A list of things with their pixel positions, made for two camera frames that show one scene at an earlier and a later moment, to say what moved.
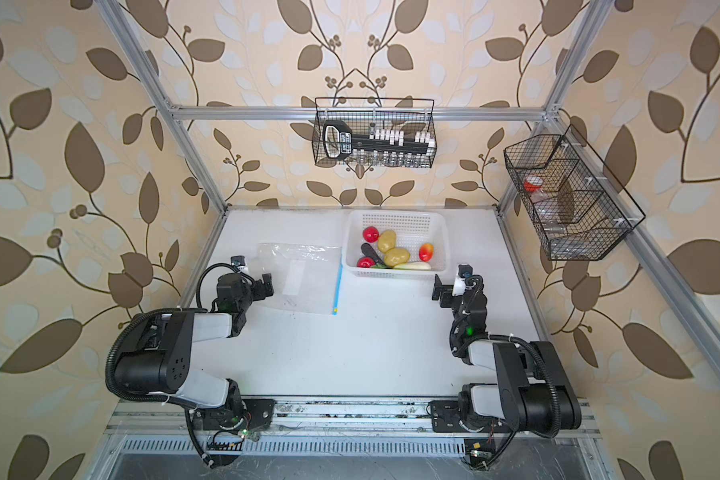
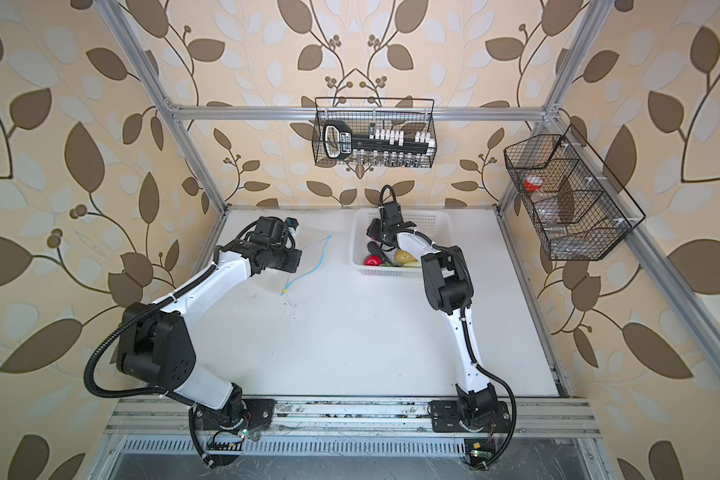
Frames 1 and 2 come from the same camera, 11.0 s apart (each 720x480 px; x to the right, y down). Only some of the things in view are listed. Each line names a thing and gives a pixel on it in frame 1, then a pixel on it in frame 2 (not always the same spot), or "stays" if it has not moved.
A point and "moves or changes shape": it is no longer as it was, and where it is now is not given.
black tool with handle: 339,141 stays
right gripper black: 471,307 -> 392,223
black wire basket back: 367,133 stays
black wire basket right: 580,209 stays
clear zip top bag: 305,278 moves or changes shape
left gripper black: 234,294 -> 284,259
